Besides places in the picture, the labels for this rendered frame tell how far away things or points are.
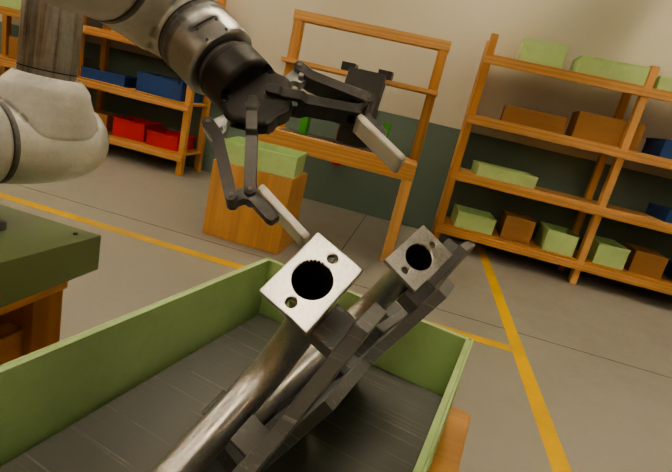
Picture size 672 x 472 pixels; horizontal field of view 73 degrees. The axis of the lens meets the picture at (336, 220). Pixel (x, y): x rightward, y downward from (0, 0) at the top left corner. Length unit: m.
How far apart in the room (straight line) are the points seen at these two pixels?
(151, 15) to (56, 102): 0.49
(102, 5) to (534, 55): 4.72
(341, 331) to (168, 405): 0.41
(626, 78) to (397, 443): 4.78
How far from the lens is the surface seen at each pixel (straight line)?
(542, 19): 5.69
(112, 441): 0.66
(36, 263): 0.94
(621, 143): 5.23
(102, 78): 6.29
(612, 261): 5.46
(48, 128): 1.00
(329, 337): 0.34
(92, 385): 0.68
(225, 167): 0.47
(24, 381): 0.61
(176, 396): 0.72
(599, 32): 5.80
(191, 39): 0.53
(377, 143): 0.50
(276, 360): 0.40
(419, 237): 0.45
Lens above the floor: 1.29
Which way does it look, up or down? 15 degrees down
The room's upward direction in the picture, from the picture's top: 13 degrees clockwise
